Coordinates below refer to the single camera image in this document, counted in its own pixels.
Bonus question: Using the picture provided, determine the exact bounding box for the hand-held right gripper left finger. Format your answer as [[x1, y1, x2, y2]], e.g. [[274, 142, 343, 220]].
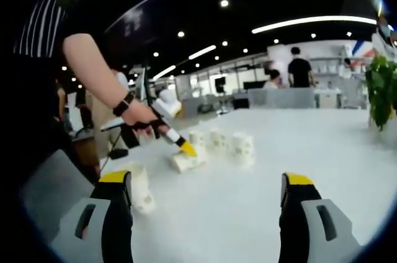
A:
[[51, 169, 134, 263]]

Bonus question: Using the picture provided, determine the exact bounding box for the grey partition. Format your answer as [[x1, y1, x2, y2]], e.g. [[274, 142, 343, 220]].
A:
[[247, 87, 316, 109]]

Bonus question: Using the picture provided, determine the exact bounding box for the black monitor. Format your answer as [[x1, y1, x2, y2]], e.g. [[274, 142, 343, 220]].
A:
[[243, 80, 267, 90]]

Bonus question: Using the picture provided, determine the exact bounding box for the green potted plant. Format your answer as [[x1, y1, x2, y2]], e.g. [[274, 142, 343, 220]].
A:
[[365, 55, 397, 130]]

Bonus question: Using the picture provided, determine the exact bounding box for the dark hanging sign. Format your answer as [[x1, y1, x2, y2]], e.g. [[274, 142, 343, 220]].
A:
[[104, 0, 164, 47]]

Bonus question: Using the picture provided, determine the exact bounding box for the short ceiling light strip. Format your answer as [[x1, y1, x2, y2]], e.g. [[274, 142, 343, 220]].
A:
[[151, 65, 177, 81], [188, 45, 217, 60]]

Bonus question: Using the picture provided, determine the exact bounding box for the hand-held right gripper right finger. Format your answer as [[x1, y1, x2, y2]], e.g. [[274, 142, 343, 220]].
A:
[[278, 172, 362, 263]]

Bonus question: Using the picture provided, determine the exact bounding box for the person's left hand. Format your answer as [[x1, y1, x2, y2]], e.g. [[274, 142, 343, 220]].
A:
[[123, 103, 161, 136]]

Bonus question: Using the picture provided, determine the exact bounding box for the person's striped shirt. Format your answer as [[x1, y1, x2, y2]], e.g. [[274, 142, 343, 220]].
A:
[[14, 0, 68, 59]]

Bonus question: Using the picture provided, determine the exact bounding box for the person's dark clothing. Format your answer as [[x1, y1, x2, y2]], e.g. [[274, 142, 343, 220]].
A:
[[6, 55, 100, 183]]

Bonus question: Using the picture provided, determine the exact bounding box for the group of round ceiling lights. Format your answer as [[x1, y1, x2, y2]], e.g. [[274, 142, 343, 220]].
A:
[[61, 0, 353, 90]]

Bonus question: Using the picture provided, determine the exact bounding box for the white table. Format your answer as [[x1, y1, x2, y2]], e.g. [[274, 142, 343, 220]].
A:
[[99, 107, 390, 263]]

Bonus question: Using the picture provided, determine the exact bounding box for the black wristband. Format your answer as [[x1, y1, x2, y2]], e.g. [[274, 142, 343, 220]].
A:
[[112, 92, 135, 117]]

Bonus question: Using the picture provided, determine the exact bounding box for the curved ceiling light strip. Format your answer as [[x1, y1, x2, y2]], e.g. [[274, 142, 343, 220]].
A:
[[251, 15, 378, 34]]

